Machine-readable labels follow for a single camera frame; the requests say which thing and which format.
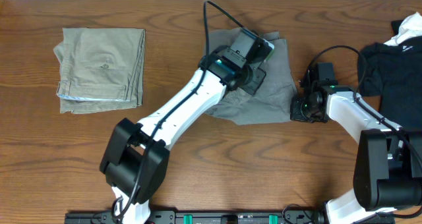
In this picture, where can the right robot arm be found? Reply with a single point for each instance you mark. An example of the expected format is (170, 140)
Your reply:
(387, 173)

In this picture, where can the white garment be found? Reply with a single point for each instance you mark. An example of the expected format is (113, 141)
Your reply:
(409, 28)

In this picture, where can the black t-shirt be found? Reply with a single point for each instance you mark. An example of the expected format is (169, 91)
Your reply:
(394, 74)

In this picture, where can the folded khaki shorts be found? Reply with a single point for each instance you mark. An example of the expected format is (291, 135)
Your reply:
(101, 69)

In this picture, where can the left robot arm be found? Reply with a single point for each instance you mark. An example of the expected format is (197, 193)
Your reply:
(137, 155)

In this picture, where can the grey shorts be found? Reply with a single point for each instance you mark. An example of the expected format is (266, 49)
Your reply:
(272, 101)

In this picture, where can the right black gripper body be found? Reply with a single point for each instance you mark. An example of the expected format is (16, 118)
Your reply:
(302, 111)

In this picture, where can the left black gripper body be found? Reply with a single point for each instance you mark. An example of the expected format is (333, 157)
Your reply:
(251, 80)

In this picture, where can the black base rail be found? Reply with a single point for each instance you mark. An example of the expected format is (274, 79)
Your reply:
(173, 217)

